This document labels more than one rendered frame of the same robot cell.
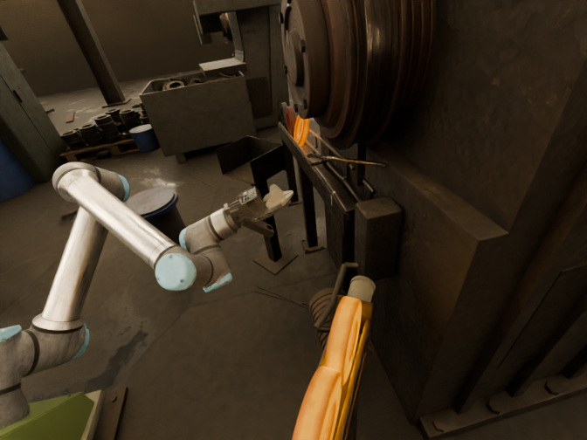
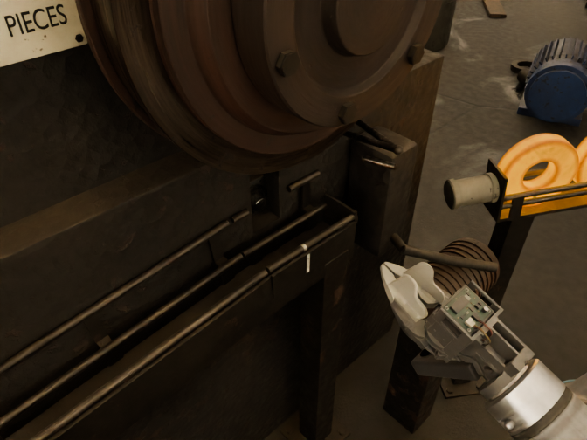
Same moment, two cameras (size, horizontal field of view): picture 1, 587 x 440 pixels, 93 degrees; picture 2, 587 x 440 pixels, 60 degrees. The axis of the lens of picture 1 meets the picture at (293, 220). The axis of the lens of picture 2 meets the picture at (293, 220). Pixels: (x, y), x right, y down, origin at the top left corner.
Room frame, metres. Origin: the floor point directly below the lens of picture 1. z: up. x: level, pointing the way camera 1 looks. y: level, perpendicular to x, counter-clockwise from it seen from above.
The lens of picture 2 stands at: (1.16, 0.33, 1.27)
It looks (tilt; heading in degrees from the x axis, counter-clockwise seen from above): 40 degrees down; 234
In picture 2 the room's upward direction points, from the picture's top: straight up
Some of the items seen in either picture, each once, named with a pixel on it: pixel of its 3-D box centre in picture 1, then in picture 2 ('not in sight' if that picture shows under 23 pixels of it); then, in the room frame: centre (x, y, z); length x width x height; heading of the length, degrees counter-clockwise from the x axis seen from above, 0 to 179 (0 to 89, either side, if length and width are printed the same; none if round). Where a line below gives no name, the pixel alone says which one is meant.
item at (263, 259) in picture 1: (262, 209); not in sight; (1.28, 0.16, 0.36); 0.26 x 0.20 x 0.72; 42
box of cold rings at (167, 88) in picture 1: (203, 111); not in sight; (3.44, 0.84, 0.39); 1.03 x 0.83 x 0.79; 101
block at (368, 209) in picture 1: (376, 241); (376, 192); (0.56, -0.22, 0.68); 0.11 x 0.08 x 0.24; 97
